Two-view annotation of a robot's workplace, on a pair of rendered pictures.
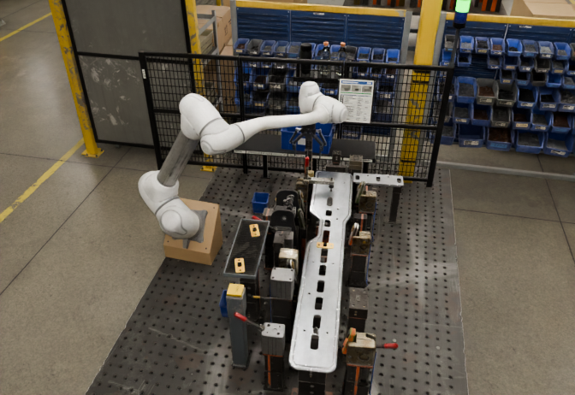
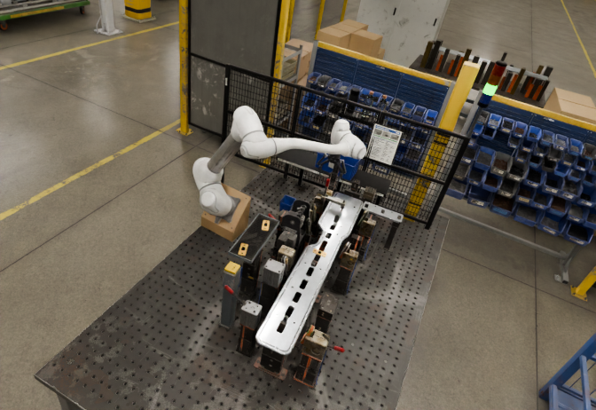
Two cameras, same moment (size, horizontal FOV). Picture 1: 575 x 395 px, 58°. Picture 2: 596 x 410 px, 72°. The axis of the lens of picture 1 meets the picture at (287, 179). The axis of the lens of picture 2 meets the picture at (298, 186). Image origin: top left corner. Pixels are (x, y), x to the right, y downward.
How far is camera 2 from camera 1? 0.25 m
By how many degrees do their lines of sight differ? 6
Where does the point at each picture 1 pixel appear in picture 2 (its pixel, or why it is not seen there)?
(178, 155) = (224, 151)
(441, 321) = (396, 341)
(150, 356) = (161, 297)
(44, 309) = (110, 239)
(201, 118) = (247, 127)
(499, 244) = (476, 292)
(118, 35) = (223, 47)
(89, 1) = (207, 16)
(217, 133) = (255, 142)
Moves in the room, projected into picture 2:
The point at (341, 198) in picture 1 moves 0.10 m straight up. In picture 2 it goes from (347, 219) to (350, 208)
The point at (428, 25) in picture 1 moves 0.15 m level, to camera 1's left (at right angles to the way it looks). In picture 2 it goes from (457, 98) to (435, 92)
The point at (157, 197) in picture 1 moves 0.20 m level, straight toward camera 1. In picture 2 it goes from (204, 178) to (199, 197)
